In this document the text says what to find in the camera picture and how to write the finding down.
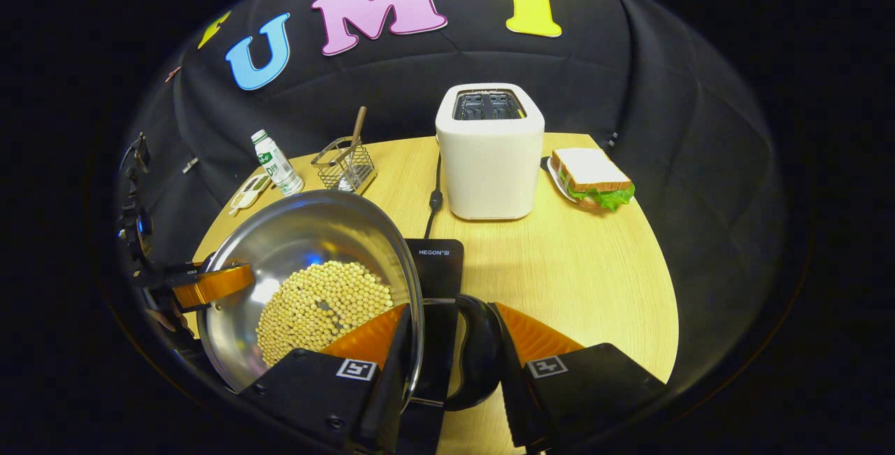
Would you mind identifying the black backdrop cloth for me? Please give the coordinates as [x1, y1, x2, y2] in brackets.
[115, 0, 791, 386]

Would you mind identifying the white toaster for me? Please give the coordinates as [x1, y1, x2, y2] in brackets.
[435, 83, 545, 221]

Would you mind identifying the white milk drink bottle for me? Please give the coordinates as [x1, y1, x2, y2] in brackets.
[250, 129, 306, 196]

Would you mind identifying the white divided bean dish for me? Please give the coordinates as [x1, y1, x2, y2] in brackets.
[228, 173, 273, 217]

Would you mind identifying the lettuce sandwich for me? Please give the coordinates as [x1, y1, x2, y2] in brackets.
[550, 147, 636, 212]

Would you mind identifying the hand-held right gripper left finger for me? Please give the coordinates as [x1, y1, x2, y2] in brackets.
[241, 303, 413, 454]

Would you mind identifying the small white plate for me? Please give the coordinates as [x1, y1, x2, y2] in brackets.
[540, 156, 585, 205]

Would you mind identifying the pile of soybeans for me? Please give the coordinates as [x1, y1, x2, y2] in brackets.
[255, 261, 394, 368]

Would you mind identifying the black toaster cable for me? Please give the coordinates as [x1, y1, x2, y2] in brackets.
[423, 151, 445, 239]

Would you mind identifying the metal wire utensil holder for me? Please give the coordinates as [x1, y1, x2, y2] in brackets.
[310, 136, 378, 194]

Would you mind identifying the black induction cooktop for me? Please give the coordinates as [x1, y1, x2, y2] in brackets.
[399, 238, 468, 455]

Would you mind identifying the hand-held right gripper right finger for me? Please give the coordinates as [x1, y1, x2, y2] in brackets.
[487, 301, 668, 452]

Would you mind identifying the stainless steel pot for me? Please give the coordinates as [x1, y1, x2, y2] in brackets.
[196, 189, 504, 412]

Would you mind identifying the wooden stick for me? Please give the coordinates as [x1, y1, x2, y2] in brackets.
[346, 106, 368, 162]

